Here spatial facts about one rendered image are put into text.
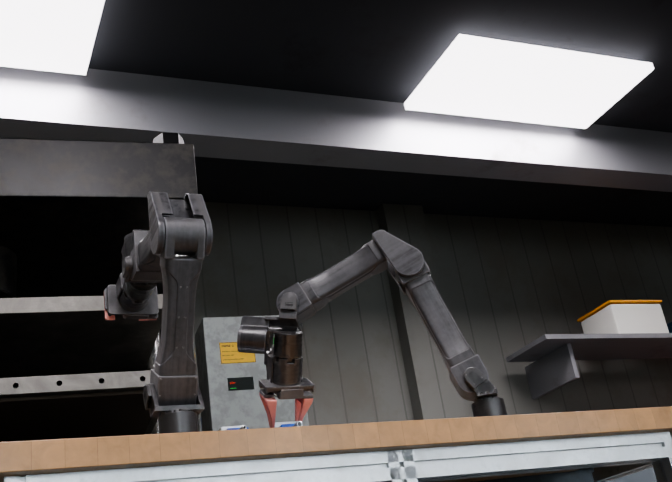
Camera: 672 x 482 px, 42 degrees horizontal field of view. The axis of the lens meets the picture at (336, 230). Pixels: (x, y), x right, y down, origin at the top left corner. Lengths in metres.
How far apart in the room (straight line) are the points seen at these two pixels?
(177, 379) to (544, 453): 0.62
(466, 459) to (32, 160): 1.76
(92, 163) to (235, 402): 0.85
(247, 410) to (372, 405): 2.76
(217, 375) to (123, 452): 1.50
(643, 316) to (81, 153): 4.24
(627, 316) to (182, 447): 5.00
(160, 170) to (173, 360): 1.40
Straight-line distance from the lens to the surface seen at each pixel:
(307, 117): 4.56
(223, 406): 2.73
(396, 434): 1.40
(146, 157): 2.84
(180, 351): 1.49
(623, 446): 1.68
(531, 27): 4.58
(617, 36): 4.87
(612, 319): 6.03
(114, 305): 1.86
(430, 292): 1.78
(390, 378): 5.55
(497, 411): 1.71
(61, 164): 2.81
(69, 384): 2.64
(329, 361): 5.42
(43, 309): 2.74
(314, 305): 1.80
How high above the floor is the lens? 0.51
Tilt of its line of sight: 25 degrees up
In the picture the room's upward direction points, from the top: 9 degrees counter-clockwise
